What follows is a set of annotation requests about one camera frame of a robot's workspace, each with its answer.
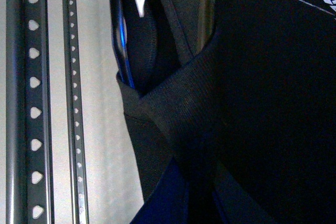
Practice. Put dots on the black printed t-shirt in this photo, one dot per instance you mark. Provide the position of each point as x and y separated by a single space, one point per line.
261 147

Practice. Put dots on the far perforated black rack post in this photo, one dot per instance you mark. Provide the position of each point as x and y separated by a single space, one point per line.
76 140

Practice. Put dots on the perforated black rack post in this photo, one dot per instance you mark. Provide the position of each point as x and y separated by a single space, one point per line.
29 182
76 140

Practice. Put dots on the near perforated black rack post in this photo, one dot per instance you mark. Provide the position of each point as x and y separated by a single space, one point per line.
29 182

